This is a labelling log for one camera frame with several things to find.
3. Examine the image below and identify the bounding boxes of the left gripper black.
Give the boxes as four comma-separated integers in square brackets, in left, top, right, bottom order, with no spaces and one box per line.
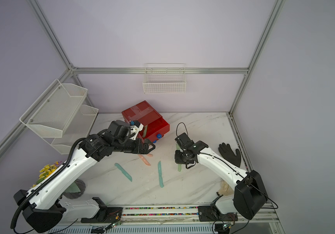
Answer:
[114,138,155,155]

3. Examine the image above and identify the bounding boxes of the yellow artificial flowers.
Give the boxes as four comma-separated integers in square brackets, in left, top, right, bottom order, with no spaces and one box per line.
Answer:
[32,161,63,188]

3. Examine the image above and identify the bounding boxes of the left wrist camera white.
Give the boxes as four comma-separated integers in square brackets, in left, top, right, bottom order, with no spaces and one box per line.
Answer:
[129,121,144,140]

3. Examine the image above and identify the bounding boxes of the white wire wall basket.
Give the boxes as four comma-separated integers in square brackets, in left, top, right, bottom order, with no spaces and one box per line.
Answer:
[143,63,187,94]

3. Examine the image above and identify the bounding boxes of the beige cloth glove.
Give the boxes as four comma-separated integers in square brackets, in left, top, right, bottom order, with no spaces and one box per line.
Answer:
[217,180,234,196]

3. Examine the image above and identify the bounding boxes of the teal fruit knife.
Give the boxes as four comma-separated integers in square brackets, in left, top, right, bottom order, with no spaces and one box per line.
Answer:
[157,161,164,188]
[114,163,133,182]

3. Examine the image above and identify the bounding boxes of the red drawer cabinet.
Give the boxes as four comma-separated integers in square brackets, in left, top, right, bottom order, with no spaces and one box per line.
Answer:
[122,100,170,143]

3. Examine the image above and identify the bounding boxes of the pink fruit knife lower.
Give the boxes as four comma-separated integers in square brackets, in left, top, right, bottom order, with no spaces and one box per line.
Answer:
[138,155,151,166]

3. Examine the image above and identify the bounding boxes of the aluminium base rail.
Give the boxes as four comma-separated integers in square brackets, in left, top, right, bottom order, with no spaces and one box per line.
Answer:
[37,203,281,227]

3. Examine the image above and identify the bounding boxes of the white mesh two-tier shelf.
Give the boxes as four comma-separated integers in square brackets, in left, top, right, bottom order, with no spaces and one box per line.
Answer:
[20,80,98,155]

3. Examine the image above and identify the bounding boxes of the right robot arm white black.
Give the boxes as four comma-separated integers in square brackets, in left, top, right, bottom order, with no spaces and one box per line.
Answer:
[175,132,270,220]

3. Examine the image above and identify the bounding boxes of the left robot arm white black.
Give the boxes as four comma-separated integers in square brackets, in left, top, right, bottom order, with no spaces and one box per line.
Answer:
[10,121,155,233]

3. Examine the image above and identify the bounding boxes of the black work glove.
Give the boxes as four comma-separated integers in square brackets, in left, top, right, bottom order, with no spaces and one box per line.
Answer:
[218,142,242,167]

